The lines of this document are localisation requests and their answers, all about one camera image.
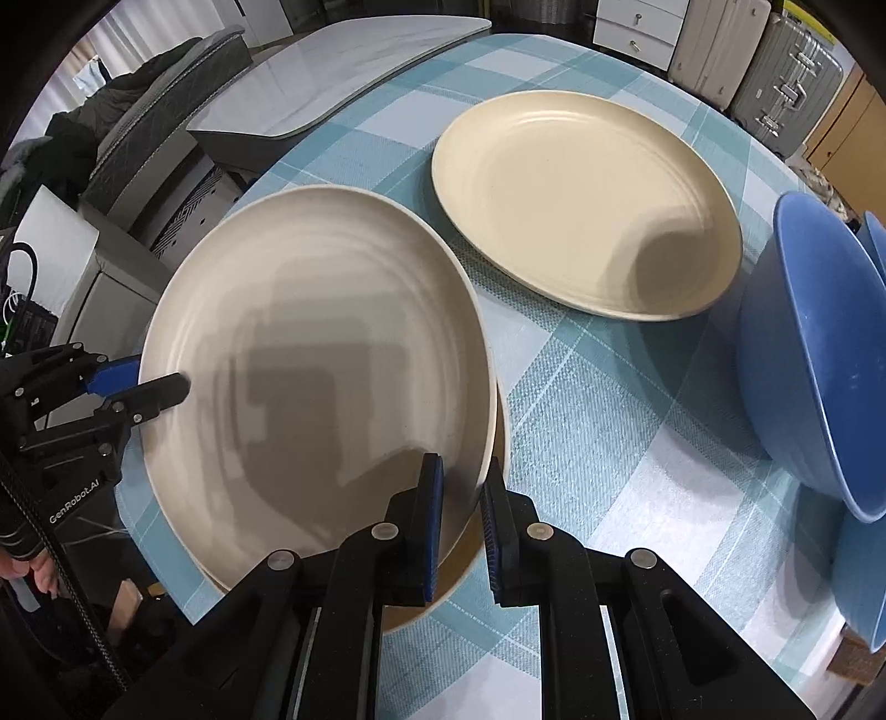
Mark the dark grey jacket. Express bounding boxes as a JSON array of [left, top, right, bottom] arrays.
[[45, 52, 202, 202]]

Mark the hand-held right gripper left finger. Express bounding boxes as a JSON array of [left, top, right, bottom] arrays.
[[104, 453, 445, 720]]

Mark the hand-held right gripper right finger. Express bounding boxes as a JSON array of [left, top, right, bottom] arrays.
[[481, 476, 818, 720]]

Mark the black braided cable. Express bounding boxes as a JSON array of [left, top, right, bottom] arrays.
[[0, 457, 132, 693]]

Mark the beige suitcase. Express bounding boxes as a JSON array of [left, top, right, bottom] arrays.
[[668, 0, 772, 112]]

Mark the grey mattress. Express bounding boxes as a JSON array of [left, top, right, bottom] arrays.
[[83, 26, 250, 209]]

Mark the white box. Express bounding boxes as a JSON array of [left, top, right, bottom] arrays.
[[14, 187, 101, 312]]

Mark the silver suitcase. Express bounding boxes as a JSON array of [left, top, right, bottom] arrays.
[[730, 7, 852, 157]]

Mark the white drawer cabinet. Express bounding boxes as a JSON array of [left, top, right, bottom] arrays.
[[594, 0, 689, 70]]

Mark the light blue ribbed bowl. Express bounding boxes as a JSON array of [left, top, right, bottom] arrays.
[[831, 512, 886, 655]]

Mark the yellow wooden door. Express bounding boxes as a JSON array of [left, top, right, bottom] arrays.
[[806, 65, 886, 188]]

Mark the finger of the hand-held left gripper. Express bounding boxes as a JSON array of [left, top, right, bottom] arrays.
[[6, 342, 143, 411], [20, 374, 192, 455]]

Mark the cream plastic plate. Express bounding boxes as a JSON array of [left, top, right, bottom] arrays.
[[194, 394, 513, 634], [430, 89, 745, 323], [138, 186, 499, 589]]

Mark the zigzag patterned box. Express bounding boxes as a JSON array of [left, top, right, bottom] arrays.
[[148, 166, 243, 260]]

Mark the brown cardboard box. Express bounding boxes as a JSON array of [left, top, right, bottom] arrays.
[[827, 619, 880, 683]]

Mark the person's left hand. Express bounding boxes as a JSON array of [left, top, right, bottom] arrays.
[[0, 547, 65, 598]]

